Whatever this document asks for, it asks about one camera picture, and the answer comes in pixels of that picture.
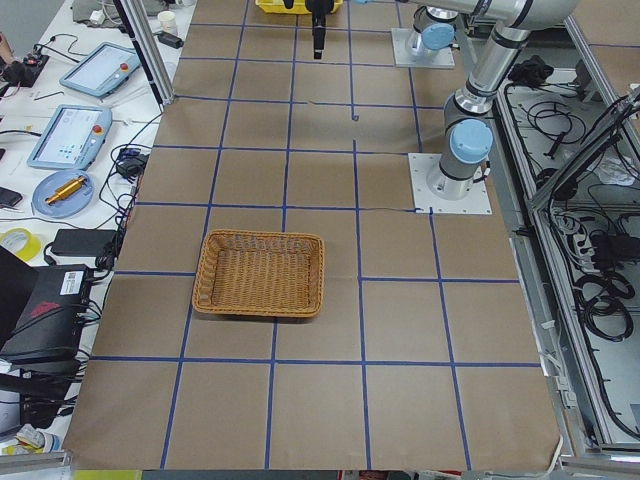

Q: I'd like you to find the black smartphone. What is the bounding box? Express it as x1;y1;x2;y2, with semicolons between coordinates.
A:
0;187;23;208

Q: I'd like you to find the aluminium frame post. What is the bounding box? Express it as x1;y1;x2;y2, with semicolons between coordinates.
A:
121;0;174;106

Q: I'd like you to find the black cloth bundle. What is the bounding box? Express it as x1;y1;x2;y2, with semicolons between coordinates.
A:
507;55;554;88

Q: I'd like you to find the upper teach pendant tablet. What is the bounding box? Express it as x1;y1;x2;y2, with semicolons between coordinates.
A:
59;42;141;98

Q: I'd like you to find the teach pendant tablet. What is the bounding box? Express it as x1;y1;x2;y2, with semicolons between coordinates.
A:
27;104;112;170
59;42;141;98

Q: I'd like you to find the black power adapter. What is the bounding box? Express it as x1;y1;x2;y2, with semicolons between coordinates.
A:
51;229;116;257

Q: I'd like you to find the brown wicker basket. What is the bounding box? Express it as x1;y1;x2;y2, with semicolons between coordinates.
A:
192;229;325;318

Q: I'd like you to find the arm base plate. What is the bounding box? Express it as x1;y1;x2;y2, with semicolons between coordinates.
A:
408;153;492;215
391;24;455;69

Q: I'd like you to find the white paper cup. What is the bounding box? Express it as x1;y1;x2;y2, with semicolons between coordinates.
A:
157;10;178;36

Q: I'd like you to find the brass cylinder tool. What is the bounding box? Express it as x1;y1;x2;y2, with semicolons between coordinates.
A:
45;175;87;205

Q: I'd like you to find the yellow tape roll on desk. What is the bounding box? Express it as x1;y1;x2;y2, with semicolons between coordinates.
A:
1;228;41;262

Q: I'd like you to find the white power strip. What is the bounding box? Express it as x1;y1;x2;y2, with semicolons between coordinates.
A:
571;232;594;261

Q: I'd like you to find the yellow plastic basket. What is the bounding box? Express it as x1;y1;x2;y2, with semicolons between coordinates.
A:
255;0;311;15

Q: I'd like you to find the blue plate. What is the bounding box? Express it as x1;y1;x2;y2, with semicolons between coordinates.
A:
32;170;94;218

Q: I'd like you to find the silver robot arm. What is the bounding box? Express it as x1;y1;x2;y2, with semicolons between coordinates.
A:
409;6;457;56
418;0;578;201

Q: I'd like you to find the black computer box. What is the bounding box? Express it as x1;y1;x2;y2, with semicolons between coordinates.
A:
1;264;92;364

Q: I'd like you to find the lower teach pendant tablet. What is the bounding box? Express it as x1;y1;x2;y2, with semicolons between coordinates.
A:
27;104;112;170

